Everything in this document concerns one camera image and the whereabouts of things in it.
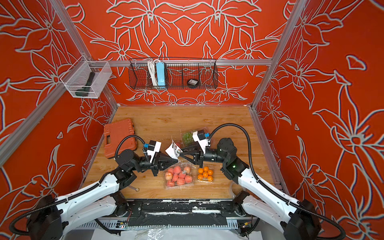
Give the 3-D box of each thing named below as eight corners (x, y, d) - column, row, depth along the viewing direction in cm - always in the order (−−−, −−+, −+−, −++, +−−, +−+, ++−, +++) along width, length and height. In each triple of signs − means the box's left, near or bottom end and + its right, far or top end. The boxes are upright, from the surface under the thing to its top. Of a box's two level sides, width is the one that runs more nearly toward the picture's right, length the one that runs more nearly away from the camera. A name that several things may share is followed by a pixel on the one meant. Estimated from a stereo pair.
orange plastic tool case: (107, 159, 92) (103, 155, 88) (107, 129, 107) (103, 125, 103) (137, 150, 96) (135, 145, 92) (133, 122, 111) (130, 117, 107)
